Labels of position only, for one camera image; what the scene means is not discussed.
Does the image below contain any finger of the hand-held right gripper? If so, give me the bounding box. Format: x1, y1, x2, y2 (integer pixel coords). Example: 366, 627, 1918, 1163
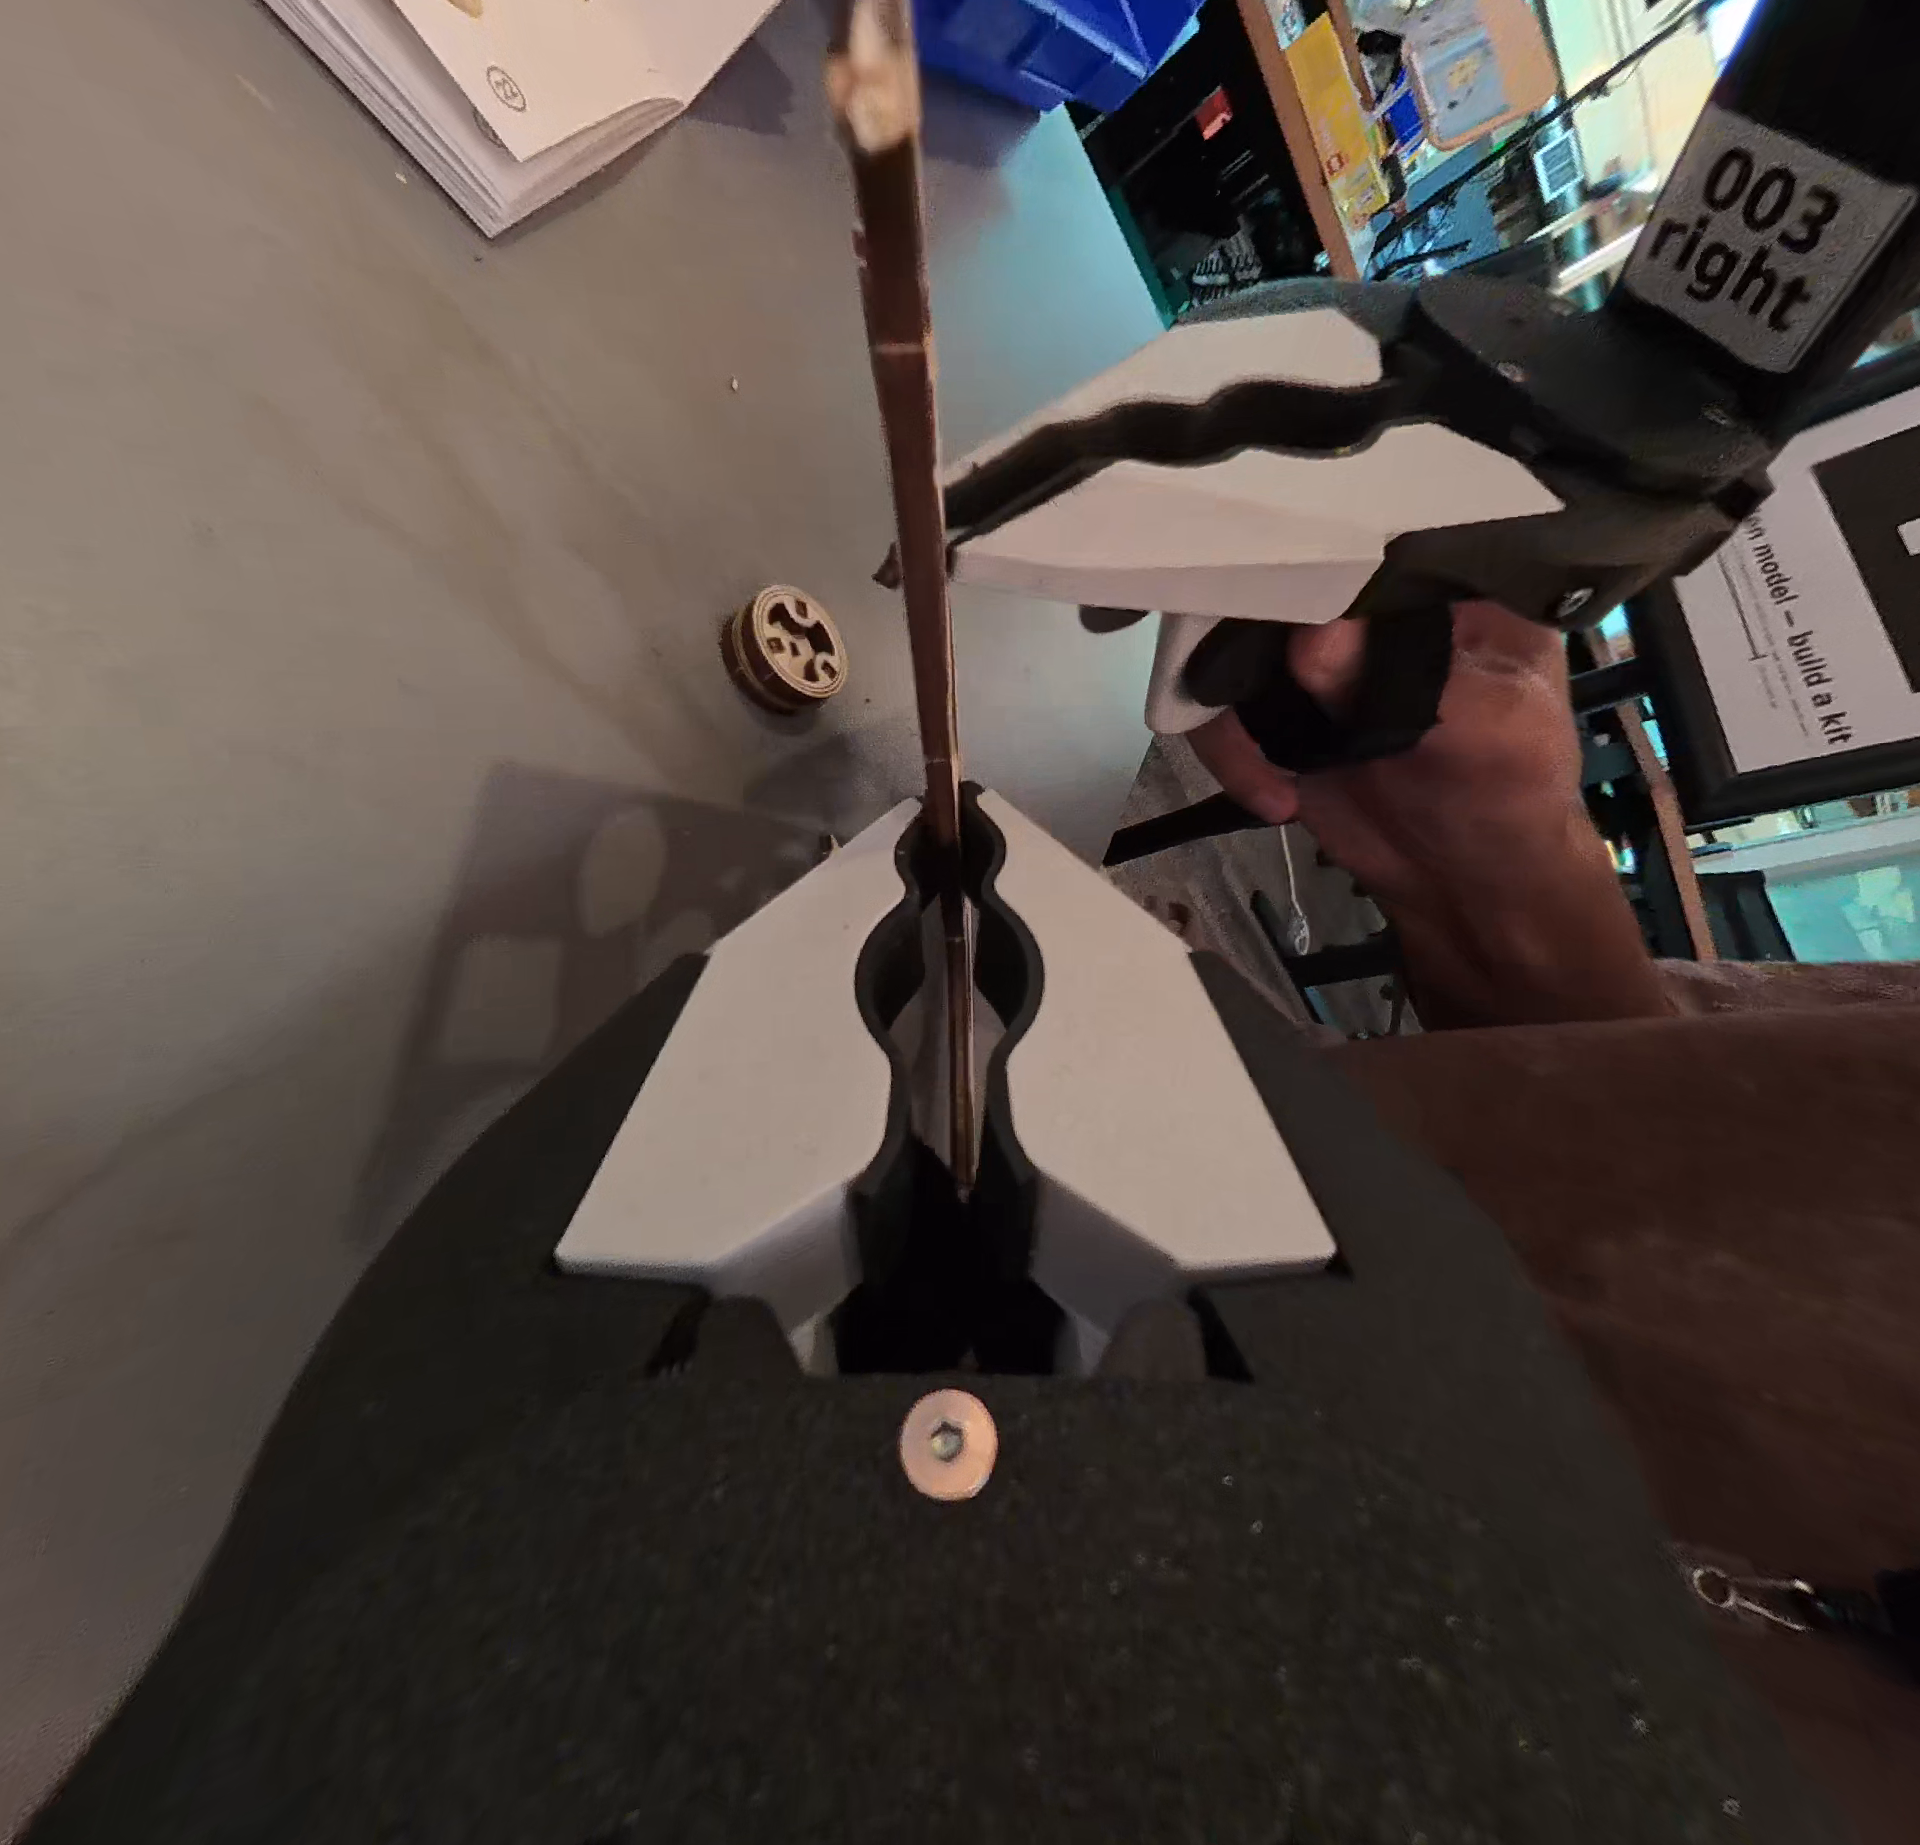
875, 424, 1566, 633
936, 306, 1404, 535

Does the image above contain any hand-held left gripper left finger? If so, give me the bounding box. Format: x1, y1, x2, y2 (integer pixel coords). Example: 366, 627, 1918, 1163
554, 799, 962, 1380

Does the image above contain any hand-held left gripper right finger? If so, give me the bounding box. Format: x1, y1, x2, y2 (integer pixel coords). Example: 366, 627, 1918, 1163
966, 785, 1339, 1380

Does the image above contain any wooden sheet with round holes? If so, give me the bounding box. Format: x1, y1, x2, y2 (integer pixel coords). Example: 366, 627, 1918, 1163
823, 0, 983, 1204

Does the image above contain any wooden wheel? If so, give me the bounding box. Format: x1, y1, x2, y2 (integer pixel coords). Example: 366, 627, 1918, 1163
715, 583, 852, 717

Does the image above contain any grey desk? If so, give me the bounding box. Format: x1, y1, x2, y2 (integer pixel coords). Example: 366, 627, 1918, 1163
0, 0, 1321, 1834

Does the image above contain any person's right hand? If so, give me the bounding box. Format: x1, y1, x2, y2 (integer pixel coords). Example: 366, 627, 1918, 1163
1195, 600, 1614, 916

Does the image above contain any cluttered storage shelf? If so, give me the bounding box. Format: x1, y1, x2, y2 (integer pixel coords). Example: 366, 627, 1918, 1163
1079, 0, 1668, 324

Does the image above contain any black framed sign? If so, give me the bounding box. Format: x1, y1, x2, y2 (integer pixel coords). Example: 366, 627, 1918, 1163
1624, 382, 1920, 830

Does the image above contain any blue plastic bin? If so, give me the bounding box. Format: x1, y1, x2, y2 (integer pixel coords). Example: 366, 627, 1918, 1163
896, 0, 1243, 117

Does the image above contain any person's brown clothing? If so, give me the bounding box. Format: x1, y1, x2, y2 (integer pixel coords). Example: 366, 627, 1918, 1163
1319, 961, 1920, 1845

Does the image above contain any instruction booklet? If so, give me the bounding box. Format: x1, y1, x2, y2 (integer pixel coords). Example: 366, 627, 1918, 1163
191, 0, 837, 242

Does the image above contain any metal lanyard clip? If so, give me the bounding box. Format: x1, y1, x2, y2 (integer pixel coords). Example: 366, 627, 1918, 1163
1691, 1565, 1920, 1642

